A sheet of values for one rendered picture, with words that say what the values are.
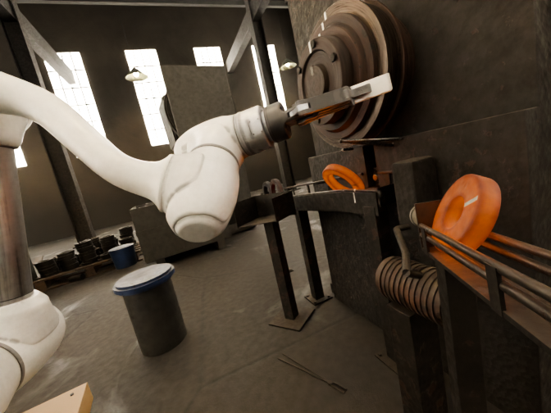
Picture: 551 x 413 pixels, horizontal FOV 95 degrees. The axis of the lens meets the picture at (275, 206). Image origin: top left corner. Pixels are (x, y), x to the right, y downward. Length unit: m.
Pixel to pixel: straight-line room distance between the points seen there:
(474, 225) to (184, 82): 3.41
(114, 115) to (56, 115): 10.69
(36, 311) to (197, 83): 3.13
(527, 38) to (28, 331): 1.33
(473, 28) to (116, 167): 0.88
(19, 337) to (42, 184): 10.75
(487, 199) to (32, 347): 1.01
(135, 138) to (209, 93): 7.62
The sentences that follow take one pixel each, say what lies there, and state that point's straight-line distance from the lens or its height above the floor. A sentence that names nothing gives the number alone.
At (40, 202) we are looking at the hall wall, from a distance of 11.59.
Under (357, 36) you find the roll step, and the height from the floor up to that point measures 1.19.
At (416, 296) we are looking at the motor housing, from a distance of 0.74.
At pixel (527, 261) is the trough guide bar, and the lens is 0.47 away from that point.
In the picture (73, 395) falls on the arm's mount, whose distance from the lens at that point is 0.97.
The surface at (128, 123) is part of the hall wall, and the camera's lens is 11.16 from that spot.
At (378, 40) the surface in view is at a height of 1.15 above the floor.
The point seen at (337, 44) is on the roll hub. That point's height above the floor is 1.19.
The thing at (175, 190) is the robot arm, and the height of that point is 0.86.
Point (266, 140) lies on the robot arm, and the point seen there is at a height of 0.92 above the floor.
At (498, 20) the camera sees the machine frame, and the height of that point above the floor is 1.08.
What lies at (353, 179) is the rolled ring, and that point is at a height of 0.75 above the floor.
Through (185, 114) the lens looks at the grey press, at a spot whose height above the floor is 1.71.
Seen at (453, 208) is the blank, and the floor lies 0.71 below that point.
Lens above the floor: 0.87
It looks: 9 degrees down
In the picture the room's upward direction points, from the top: 12 degrees counter-clockwise
